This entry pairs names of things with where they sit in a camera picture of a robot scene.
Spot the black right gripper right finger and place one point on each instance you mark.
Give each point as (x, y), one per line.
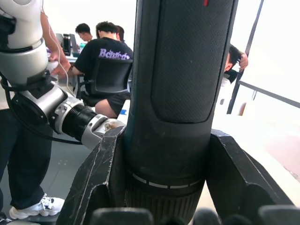
(236, 173)

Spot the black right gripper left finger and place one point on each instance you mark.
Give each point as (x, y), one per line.
(93, 168)

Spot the dark grey electric screwdriver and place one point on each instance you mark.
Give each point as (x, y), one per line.
(182, 70)

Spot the standing person's bare hand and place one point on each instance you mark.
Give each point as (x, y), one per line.
(61, 65)

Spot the standing person in dark trousers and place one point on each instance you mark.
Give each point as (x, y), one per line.
(25, 164)

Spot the black mesh office chair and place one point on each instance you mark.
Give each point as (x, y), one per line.
(110, 75)

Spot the person with hand on head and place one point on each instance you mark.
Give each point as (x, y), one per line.
(233, 63)

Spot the seated person in black T-shirt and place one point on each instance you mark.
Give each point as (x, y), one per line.
(103, 51)

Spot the grey laptop screen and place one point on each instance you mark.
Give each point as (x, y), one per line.
(73, 43)

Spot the seated person with short hair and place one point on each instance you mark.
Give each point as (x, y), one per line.
(84, 31)

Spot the black metal frame post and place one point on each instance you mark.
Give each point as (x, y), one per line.
(248, 47)

